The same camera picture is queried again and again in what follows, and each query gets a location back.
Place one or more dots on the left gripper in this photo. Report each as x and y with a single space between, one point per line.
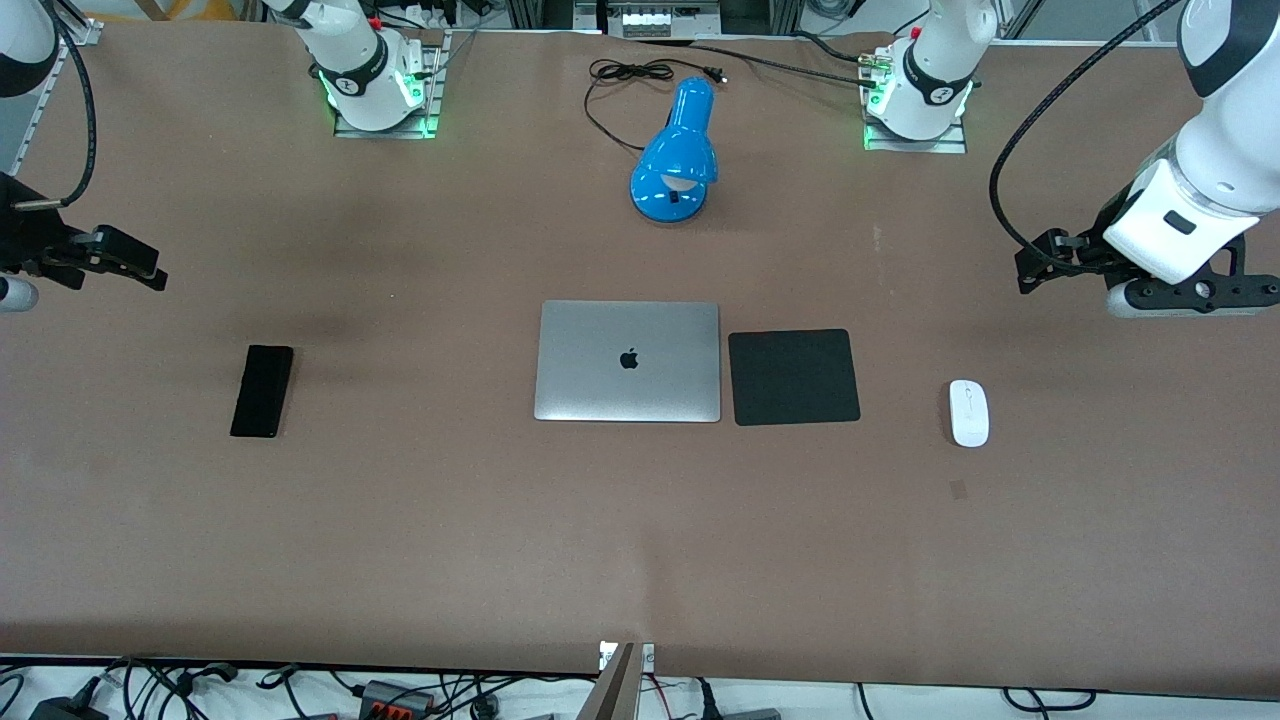
1092 250

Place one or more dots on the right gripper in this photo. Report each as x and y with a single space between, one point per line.
28 232

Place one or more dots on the white computer mouse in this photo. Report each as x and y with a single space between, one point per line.
968 412

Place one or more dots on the black smartphone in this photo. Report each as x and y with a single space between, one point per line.
262 391

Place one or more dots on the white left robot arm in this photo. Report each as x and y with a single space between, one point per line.
1228 150

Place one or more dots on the black mouse pad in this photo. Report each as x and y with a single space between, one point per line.
794 377

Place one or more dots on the blue desk lamp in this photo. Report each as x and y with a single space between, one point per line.
676 150

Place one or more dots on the silver closed laptop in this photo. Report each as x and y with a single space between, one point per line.
628 362

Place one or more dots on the black power adapter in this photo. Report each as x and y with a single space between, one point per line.
65 708

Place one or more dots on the white power strip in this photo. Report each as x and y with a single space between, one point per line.
650 18

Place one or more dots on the black orange connector block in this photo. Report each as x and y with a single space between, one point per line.
395 698

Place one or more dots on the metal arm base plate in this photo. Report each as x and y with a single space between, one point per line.
950 145
432 75

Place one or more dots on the aluminium frame rail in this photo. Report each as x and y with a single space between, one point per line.
45 95

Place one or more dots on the wooden metal bracket post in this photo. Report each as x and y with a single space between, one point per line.
615 685

